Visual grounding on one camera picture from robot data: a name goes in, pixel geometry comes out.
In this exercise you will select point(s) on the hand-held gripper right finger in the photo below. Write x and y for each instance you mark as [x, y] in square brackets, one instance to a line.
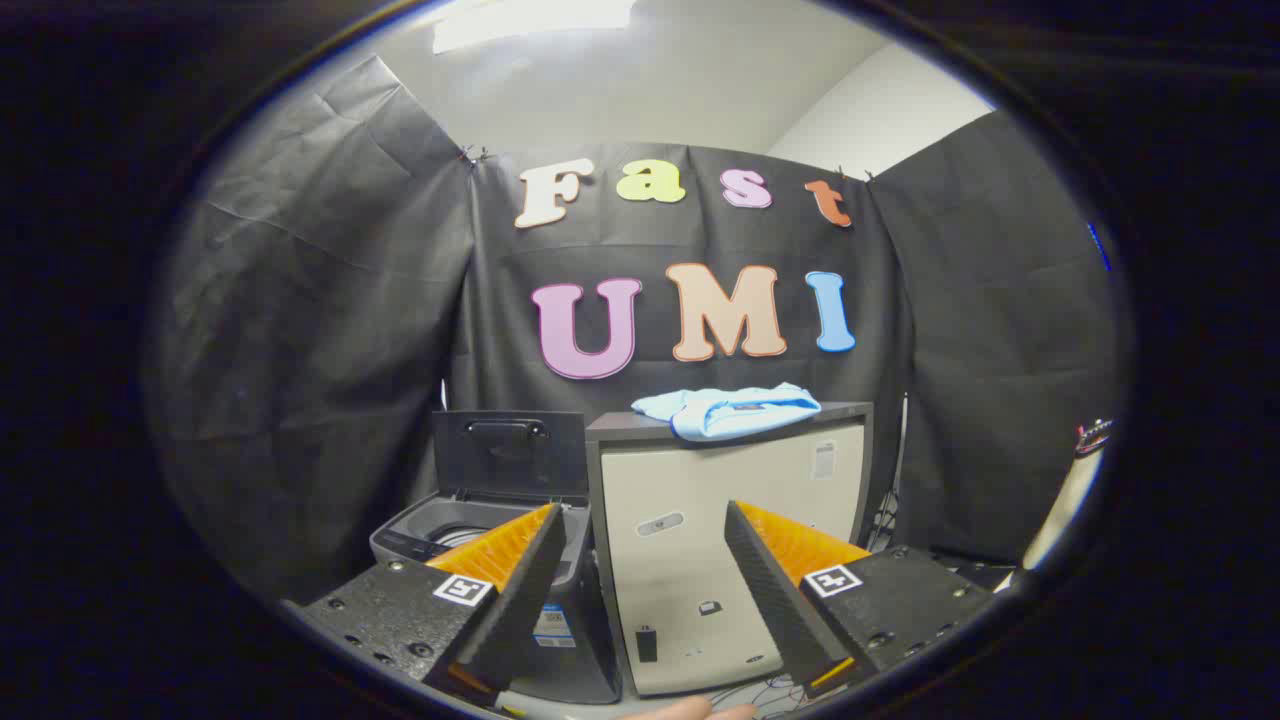
[770, 590]

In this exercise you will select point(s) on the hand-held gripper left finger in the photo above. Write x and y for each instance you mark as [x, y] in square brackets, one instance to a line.
[520, 590]

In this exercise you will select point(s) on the grey washing machine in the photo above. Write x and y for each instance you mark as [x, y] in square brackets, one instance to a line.
[585, 650]

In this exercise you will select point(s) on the light blue shirt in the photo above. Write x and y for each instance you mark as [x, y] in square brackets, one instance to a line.
[735, 410]

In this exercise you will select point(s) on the white cabinet with dark top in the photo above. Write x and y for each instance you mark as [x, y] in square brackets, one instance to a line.
[680, 570]

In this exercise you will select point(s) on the white curved object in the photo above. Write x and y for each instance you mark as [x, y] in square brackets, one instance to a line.
[1065, 500]

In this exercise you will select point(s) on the black backdrop cloth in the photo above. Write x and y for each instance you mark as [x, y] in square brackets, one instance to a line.
[330, 330]

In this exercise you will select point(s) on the metal cloth clip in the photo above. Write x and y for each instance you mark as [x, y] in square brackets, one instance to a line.
[841, 172]
[478, 155]

